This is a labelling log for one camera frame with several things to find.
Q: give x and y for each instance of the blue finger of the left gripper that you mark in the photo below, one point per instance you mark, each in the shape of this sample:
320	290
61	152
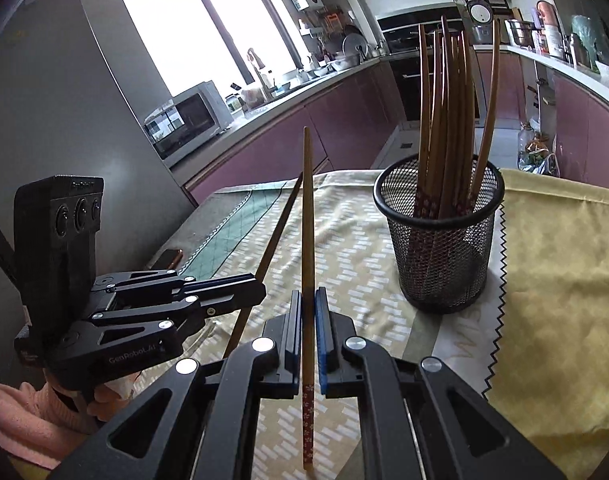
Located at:
191	285
220	301

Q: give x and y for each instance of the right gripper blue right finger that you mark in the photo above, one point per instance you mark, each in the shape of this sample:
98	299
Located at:
337	377

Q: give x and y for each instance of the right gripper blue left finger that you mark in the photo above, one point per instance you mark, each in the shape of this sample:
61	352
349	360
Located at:
285	330

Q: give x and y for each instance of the wooden chopstick red end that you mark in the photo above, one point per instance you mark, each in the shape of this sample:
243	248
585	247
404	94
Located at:
457	68
268	254
489	125
468	105
308	291
424	121
446	127
435	135

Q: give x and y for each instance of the pink sleeved left forearm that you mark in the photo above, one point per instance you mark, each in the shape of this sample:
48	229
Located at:
39	428

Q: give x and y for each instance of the kitchen faucet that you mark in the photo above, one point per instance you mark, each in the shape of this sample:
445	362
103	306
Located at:
262	76

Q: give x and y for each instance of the left hand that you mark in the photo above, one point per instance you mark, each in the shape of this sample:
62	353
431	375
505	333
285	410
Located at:
111	397

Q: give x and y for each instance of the black smartphone orange case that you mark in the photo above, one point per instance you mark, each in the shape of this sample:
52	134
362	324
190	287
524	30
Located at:
168	260

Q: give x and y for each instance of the black mesh pen holder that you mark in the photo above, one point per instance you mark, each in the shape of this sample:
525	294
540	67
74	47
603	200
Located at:
441	263

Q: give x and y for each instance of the white microwave oven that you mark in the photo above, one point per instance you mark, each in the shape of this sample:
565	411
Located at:
187	121

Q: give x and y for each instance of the yellow cloth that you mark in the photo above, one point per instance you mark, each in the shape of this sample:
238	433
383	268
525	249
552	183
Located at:
551	376

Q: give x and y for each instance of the black built-in oven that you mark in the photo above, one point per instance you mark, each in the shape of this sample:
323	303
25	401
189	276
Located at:
406	71

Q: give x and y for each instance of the bag of green vegetables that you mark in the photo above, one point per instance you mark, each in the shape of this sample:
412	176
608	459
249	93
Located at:
534	156

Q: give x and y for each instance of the black range hood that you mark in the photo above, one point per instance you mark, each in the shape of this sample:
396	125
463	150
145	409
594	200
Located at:
400	31

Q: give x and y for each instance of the steel stock pot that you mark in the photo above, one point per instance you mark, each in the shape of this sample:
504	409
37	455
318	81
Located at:
520	33

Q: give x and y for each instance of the pink thermos jug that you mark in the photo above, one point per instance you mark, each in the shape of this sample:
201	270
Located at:
548	17

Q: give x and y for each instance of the green bag on counter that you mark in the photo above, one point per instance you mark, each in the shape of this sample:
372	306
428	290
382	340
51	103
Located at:
586	30

